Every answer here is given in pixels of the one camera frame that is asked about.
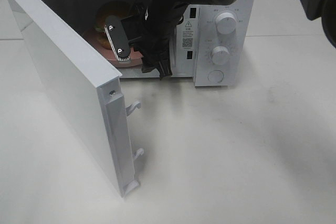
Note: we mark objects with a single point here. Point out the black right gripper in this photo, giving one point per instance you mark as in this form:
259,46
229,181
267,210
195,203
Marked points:
149,30

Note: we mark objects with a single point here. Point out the pink round plate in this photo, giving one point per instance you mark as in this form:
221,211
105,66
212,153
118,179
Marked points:
135,56

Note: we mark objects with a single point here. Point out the burger with lettuce and cheese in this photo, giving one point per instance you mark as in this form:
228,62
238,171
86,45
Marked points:
115,8

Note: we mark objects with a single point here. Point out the white microwave door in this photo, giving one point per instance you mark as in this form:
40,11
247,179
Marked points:
84,87

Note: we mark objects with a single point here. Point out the round white door release button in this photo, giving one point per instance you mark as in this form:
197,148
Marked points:
216,76

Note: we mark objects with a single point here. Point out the white warning label sticker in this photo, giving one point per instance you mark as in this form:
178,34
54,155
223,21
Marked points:
186,35

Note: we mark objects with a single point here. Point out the white microwave oven body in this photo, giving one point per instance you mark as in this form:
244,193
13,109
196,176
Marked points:
80,15

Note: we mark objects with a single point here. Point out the lower white microwave knob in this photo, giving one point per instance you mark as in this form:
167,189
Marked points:
220,55

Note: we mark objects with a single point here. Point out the white microwave knob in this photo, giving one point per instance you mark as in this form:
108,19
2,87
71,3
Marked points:
220,55
226,23

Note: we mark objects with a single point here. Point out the upper white microwave knob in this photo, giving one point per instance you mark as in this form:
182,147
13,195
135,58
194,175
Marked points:
226,23

